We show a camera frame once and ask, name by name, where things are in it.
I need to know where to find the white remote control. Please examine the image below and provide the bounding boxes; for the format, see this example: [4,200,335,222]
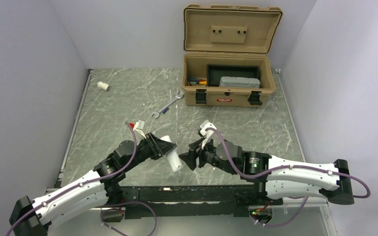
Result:
[166,147,184,172]

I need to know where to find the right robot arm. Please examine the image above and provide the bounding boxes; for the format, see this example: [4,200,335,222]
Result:
[179,140,354,205]

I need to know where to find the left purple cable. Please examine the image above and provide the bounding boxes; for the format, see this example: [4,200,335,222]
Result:
[4,122,158,236]

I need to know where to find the tan plastic toolbox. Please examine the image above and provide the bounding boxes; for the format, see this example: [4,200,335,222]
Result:
[181,4,283,107]

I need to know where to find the aluminium frame rail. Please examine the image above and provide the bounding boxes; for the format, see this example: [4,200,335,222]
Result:
[40,185,328,212]

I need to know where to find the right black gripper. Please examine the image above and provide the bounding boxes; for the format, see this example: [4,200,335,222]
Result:
[179,135,237,175]

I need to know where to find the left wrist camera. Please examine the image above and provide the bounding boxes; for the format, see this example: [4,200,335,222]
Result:
[129,119,146,143]

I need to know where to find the colourful tools in toolbox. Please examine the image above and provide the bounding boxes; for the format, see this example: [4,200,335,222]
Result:
[187,77,207,86]

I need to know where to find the silver open-end wrench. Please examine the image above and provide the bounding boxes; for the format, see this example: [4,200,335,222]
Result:
[151,90,185,119]

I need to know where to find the white plastic tube piece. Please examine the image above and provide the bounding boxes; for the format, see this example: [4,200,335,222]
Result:
[97,81,109,91]

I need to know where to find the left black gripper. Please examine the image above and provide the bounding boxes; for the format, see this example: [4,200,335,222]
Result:
[124,131,177,172]

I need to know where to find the black tray in toolbox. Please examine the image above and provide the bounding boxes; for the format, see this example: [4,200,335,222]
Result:
[206,64,260,87]

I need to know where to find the grey plastic case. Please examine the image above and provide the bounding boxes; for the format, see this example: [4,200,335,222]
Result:
[219,76,261,88]

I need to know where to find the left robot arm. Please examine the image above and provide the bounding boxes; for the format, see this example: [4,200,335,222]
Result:
[7,133,177,236]

